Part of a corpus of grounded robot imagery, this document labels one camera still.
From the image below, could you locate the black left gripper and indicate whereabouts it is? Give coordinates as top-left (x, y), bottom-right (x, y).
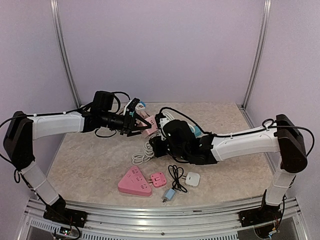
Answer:
top-left (100, 110), bottom-right (151, 136)

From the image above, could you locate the white thick power cord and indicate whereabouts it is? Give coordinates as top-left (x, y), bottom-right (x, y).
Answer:
top-left (131, 111), bottom-right (176, 165)

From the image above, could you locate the pink cube socket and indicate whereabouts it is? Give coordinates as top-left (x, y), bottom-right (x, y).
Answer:
top-left (142, 115), bottom-right (158, 138)

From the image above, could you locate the pink square plug adapter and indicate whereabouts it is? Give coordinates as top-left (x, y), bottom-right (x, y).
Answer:
top-left (148, 171), bottom-right (167, 188)

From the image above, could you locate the pink triangular power strip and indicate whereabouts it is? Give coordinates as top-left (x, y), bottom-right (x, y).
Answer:
top-left (117, 165), bottom-right (152, 197)

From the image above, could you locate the white plug adapter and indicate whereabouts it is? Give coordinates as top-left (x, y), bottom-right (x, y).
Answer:
top-left (182, 172), bottom-right (201, 187)

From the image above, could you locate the light blue plug adapter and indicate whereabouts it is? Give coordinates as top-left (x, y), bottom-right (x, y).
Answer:
top-left (162, 188), bottom-right (176, 203)

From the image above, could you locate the white cube socket adapter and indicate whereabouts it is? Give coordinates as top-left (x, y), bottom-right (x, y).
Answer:
top-left (135, 103), bottom-right (146, 113)

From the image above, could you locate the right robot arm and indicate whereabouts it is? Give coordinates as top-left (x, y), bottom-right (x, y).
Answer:
top-left (149, 114), bottom-right (308, 223)

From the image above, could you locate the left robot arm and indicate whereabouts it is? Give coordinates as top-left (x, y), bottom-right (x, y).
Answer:
top-left (3, 90), bottom-right (152, 223)

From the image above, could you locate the teal power strip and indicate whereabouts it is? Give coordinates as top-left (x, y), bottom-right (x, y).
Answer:
top-left (192, 126), bottom-right (202, 137)

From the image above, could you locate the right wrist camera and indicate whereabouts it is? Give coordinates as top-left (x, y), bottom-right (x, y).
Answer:
top-left (155, 113), bottom-right (171, 141)

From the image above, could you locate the short black usb cable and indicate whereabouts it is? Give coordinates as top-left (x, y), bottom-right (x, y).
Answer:
top-left (167, 164), bottom-right (189, 194)

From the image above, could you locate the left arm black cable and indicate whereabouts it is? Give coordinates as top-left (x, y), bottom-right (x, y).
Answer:
top-left (0, 91), bottom-right (133, 183)

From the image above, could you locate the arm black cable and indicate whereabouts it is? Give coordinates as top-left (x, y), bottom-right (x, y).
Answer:
top-left (0, 91), bottom-right (133, 183)
top-left (159, 106), bottom-right (316, 226)

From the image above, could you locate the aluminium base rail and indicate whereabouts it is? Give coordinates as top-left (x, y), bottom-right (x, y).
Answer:
top-left (15, 197), bottom-right (310, 240)

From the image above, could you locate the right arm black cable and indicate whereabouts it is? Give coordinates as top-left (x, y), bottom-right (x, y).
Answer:
top-left (159, 106), bottom-right (316, 226)

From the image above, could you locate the aluminium frame post right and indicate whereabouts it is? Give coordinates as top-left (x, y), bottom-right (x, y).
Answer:
top-left (241, 0), bottom-right (272, 111)

